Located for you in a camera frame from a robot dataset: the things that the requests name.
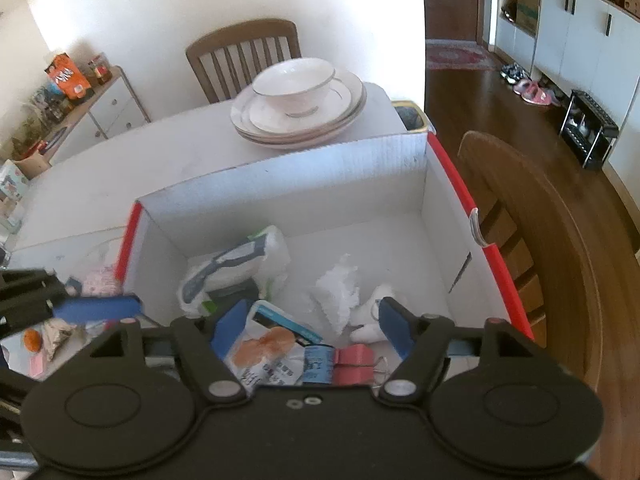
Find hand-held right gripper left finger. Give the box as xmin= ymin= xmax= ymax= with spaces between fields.
xmin=89 ymin=300 xmax=253 ymax=405

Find yellow rim trash bin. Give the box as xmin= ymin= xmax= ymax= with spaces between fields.
xmin=391 ymin=101 xmax=435 ymax=134

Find brown cardboard box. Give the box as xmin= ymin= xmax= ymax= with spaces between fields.
xmin=515 ymin=0 xmax=541 ymax=36

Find clear plastic wrap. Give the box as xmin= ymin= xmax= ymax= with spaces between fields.
xmin=315 ymin=253 xmax=362 ymax=336

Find white side cabinet wooden top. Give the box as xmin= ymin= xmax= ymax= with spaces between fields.
xmin=37 ymin=65 xmax=151 ymax=166

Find pink slippers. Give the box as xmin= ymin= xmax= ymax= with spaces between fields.
xmin=514 ymin=79 xmax=564 ymax=107

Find wet wipes pack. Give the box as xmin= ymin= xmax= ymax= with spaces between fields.
xmin=178 ymin=225 xmax=292 ymax=317

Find white marble desktop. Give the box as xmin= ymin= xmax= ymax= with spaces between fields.
xmin=0 ymin=81 xmax=407 ymax=381

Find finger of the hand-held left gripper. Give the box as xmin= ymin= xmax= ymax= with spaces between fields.
xmin=0 ymin=269 xmax=142 ymax=338
xmin=0 ymin=367 xmax=37 ymax=441

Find light wooden box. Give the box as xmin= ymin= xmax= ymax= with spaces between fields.
xmin=0 ymin=150 xmax=51 ymax=181

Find brown wooden curved-back chair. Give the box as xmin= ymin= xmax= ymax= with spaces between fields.
xmin=457 ymin=131 xmax=606 ymax=396

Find black metal shoe rack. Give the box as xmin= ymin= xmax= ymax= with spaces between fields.
xmin=559 ymin=89 xmax=621 ymax=170

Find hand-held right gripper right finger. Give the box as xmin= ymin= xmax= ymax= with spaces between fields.
xmin=375 ymin=297 xmax=536 ymax=403

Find red patterned rug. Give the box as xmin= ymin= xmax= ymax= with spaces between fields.
xmin=425 ymin=43 xmax=501 ymax=72

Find white printed cup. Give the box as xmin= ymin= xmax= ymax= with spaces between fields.
xmin=0 ymin=160 xmax=31 ymax=203

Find red cardboard box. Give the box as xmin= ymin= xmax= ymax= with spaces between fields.
xmin=115 ymin=132 xmax=535 ymax=358

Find dark brown wooden door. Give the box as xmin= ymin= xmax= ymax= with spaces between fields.
xmin=422 ymin=0 xmax=494 ymax=47

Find orange snack bag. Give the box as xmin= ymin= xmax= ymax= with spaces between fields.
xmin=45 ymin=52 xmax=94 ymax=106

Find brown wooden slat-back chair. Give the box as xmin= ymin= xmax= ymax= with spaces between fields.
xmin=185 ymin=18 xmax=302 ymax=104

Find clear glass jar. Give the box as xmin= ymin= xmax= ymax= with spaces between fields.
xmin=22 ymin=84 xmax=68 ymax=126

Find white wall cabinet unit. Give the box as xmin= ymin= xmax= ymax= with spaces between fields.
xmin=492 ymin=0 xmax=640 ymax=171

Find small dark bottle blue label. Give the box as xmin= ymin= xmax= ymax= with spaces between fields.
xmin=301 ymin=344 xmax=337 ymax=386

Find gold foil snack packet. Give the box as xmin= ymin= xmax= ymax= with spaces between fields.
xmin=41 ymin=320 xmax=81 ymax=361

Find white packet orange print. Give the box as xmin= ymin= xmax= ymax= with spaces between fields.
xmin=223 ymin=300 xmax=323 ymax=388

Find white porcelain bowl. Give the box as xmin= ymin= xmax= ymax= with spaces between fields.
xmin=251 ymin=57 xmax=336 ymax=120

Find pink binder clip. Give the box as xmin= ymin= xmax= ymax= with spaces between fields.
xmin=332 ymin=344 xmax=391 ymax=386

